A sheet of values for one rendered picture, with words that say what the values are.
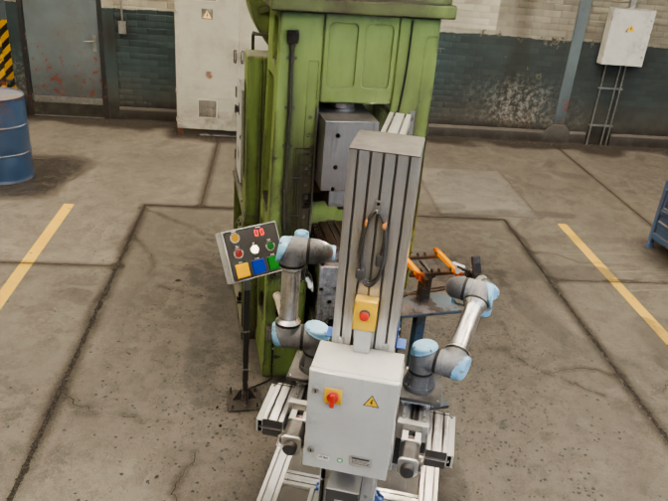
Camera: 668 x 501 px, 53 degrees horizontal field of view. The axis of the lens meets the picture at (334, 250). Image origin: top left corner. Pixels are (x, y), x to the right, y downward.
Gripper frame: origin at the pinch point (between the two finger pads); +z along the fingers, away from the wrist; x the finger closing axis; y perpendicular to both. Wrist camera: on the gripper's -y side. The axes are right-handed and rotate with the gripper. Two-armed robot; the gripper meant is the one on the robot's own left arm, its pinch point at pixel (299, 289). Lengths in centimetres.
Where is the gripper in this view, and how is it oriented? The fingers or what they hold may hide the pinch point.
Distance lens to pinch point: 362.7
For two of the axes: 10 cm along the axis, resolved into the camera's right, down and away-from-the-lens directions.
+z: -0.8, 9.0, 4.4
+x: 9.8, 1.5, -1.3
